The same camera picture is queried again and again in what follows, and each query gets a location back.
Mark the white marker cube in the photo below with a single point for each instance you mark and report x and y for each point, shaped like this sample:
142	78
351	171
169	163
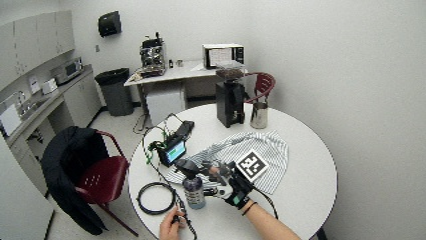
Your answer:
251	165

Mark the steel espresso machine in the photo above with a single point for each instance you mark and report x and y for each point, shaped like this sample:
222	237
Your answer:
153	56

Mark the black jacket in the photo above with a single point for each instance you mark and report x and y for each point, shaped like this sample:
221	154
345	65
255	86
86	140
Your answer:
66	166

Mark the small dark bottle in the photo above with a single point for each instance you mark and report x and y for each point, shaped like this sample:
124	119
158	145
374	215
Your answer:
170	63

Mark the grey wall cabinets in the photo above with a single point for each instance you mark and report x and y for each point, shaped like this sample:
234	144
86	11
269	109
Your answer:
34	43

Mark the steel sink tap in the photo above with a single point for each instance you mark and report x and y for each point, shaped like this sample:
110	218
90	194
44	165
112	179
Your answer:
20	98

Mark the black wrist band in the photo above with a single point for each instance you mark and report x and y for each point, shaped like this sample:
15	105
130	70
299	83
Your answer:
249	208

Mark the small steel jug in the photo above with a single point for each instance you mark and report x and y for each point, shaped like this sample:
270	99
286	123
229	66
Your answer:
178	63

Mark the black coffee grinder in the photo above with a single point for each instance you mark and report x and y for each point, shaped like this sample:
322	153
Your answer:
229	100

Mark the grey counter with cabinets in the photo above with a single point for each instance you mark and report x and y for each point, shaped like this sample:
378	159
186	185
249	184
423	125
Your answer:
80	96

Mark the white board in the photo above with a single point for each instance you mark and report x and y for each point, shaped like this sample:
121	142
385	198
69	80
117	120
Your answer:
8	119

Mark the white box cabinet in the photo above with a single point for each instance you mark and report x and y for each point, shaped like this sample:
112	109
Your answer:
165	105

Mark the white paper sheet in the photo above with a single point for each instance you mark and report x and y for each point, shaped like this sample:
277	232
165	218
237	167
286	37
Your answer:
34	84

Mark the small screen device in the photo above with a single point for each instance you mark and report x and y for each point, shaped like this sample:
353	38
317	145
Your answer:
173	152

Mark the black towel dispenser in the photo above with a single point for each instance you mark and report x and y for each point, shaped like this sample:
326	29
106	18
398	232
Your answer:
109	24

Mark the striped white cloth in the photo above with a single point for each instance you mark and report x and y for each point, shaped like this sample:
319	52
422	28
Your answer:
266	150

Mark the white microwave oven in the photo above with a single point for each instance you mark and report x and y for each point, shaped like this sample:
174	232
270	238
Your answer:
221	55

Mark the steel cup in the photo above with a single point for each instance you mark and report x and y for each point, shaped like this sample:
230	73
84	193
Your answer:
259	116

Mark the dark grey trash bin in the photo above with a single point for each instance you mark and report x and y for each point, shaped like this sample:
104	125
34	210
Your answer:
114	91

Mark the grey toaster oven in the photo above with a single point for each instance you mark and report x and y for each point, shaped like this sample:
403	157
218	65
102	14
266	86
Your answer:
66	70

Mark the black box device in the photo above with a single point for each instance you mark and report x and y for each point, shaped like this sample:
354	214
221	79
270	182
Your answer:
184	128

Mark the wall switch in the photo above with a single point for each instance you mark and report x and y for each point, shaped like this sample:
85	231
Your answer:
96	48

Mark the white side table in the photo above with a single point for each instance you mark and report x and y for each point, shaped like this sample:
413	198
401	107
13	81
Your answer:
177	73

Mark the dark red chair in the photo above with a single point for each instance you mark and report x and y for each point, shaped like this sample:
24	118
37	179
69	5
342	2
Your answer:
104	180
265	83

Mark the grey spray bottle black trigger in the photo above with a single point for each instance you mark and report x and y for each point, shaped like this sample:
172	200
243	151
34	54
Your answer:
194	191

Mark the small white box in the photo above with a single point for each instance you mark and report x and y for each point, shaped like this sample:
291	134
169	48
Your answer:
49	86

